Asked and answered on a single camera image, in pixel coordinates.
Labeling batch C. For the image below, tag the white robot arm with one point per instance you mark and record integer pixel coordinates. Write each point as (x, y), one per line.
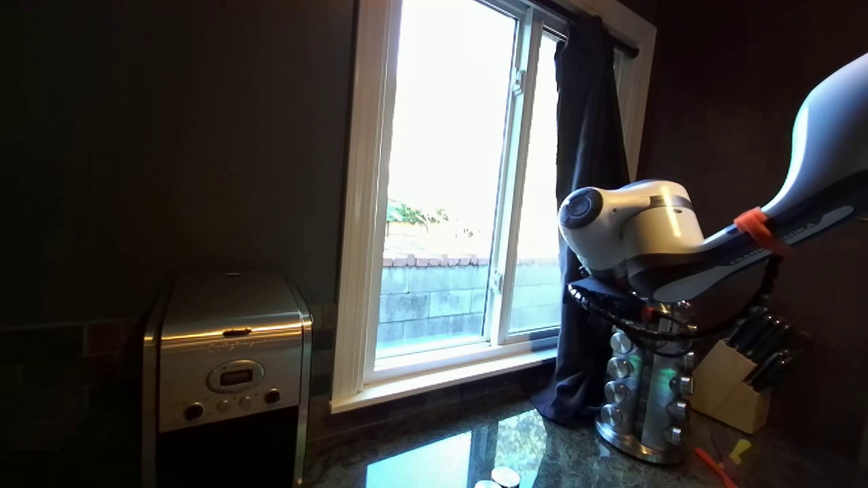
(641, 245)

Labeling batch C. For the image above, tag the silver coffee maker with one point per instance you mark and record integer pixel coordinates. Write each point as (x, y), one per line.
(225, 382)

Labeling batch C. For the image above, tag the wooden knife block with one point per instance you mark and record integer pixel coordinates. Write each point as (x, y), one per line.
(721, 391)

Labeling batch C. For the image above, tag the steel rotating jar stand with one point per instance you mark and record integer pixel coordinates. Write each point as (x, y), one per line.
(645, 398)

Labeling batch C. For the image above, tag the black knife handles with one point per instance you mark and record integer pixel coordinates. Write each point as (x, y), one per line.
(762, 337)

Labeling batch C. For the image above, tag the dark window curtain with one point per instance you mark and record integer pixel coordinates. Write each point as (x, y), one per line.
(588, 153)

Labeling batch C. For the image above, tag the white window frame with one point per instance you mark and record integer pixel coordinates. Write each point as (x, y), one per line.
(450, 252)

